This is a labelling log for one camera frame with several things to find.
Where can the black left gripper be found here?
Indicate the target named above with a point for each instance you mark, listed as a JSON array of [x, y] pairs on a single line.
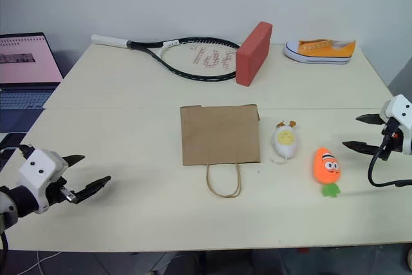
[[59, 191]]

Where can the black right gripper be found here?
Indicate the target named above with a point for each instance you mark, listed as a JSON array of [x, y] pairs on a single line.
[[393, 136]]

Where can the orange carrot plush toy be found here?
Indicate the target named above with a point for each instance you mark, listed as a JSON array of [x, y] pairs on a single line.
[[326, 167]]

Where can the white egg plush toy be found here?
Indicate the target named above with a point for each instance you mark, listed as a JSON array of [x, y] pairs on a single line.
[[286, 143]]

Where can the yellow canvas sneaker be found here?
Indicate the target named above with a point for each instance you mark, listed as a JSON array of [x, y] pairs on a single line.
[[322, 51]]

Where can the open laptop with pink screen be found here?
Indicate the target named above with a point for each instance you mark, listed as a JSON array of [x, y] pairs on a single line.
[[25, 62]]

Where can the red brick block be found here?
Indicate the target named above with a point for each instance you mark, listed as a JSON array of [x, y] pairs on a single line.
[[251, 59]]

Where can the black and white tennis racket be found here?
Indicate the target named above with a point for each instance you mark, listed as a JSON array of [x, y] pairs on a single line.
[[180, 70]]

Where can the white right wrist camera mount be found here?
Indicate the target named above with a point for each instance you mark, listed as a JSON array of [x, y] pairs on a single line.
[[400, 107]]

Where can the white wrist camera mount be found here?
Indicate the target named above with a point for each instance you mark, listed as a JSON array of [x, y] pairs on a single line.
[[38, 172], [400, 107]]

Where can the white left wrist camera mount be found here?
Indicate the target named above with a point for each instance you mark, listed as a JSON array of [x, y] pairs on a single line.
[[38, 172]]

